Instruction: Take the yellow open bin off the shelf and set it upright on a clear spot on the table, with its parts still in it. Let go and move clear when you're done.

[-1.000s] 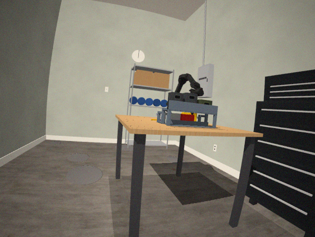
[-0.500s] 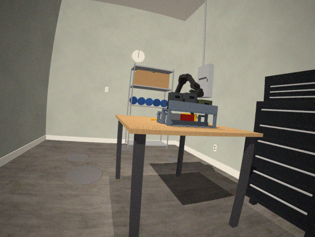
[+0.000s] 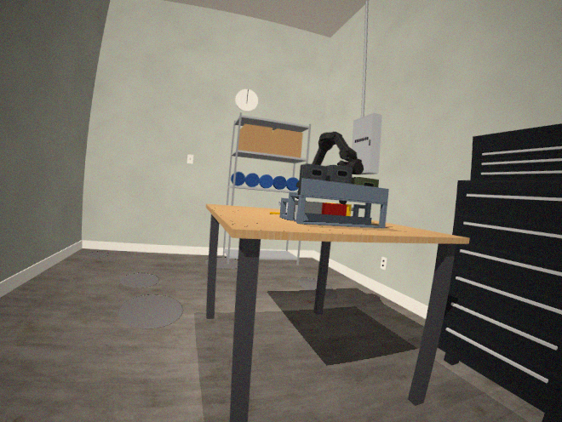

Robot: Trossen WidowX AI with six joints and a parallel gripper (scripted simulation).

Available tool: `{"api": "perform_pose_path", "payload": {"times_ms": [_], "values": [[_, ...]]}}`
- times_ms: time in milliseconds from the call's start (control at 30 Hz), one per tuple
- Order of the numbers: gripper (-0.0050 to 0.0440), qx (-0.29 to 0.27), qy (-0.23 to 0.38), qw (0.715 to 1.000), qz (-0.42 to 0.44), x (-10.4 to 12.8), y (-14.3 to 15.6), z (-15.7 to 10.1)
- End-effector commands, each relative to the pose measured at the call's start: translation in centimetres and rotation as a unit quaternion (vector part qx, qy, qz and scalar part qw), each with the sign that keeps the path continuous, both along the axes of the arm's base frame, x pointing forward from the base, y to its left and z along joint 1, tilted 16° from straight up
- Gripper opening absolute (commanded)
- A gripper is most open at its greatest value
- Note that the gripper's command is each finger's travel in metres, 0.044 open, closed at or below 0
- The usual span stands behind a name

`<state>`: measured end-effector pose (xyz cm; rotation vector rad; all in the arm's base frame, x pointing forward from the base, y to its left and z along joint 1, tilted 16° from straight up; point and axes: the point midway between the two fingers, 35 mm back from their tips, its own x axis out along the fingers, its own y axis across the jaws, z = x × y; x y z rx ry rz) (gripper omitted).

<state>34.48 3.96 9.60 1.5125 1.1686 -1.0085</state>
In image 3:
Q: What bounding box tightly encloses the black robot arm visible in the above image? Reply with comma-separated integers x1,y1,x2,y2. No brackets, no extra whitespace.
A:
312,131,364,174

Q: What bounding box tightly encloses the red open bin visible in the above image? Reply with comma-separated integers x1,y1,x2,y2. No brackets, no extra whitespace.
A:
322,202,347,216

